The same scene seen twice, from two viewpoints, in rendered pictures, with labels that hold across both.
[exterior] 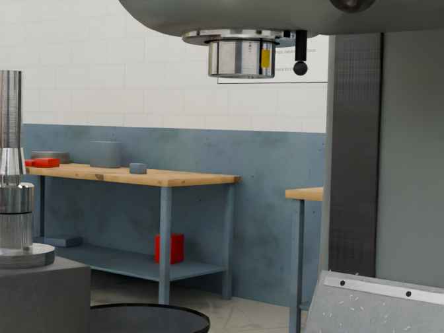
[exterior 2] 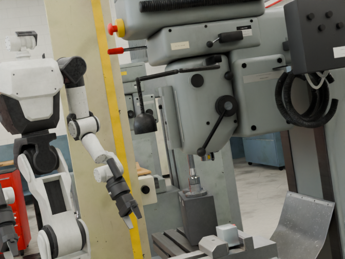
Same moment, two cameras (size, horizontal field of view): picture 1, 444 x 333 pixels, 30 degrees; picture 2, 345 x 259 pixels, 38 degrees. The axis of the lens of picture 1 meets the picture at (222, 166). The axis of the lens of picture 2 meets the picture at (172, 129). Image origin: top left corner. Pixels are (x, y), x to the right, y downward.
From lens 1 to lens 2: 127 cm
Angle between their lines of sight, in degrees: 35
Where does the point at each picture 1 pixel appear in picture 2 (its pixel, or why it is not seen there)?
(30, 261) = (197, 195)
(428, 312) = (305, 202)
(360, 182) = (289, 165)
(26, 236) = (197, 189)
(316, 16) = (212, 149)
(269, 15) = not seen: hidden behind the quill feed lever
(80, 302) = (211, 204)
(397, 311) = (299, 202)
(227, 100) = not seen: outside the picture
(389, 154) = (293, 156)
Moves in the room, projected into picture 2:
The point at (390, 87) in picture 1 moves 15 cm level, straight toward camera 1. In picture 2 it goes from (290, 137) to (268, 144)
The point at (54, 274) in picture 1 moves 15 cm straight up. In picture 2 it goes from (203, 198) to (197, 161)
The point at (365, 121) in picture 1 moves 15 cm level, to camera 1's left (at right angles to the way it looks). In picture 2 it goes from (287, 147) to (252, 150)
